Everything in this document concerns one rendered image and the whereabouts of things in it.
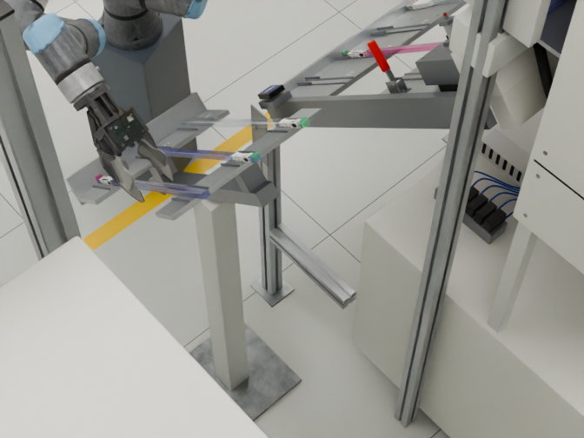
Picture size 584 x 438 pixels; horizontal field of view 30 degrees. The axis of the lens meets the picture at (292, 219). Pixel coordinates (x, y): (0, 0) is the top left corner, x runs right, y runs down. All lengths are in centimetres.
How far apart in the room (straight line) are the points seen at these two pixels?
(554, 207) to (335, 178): 142
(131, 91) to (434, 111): 112
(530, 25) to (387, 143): 169
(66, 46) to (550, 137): 84
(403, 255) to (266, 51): 132
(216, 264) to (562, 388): 72
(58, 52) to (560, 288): 108
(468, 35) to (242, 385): 141
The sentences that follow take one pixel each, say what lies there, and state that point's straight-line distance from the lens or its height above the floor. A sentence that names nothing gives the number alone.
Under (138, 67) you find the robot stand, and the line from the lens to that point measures 269.
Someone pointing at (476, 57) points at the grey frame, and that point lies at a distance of 162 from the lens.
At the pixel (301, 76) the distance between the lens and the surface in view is 238.
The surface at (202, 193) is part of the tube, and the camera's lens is 178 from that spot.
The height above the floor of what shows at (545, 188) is 113.
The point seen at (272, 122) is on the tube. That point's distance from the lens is 196.
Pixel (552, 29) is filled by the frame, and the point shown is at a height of 139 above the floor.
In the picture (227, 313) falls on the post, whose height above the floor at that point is 40.
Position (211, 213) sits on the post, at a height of 81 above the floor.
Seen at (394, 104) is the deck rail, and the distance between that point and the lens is 194.
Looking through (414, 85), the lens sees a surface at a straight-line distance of 199.
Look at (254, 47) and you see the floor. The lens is 344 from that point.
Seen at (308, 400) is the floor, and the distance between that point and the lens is 277.
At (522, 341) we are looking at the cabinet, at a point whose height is 62.
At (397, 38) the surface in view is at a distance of 235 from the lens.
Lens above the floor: 252
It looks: 56 degrees down
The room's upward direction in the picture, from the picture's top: straight up
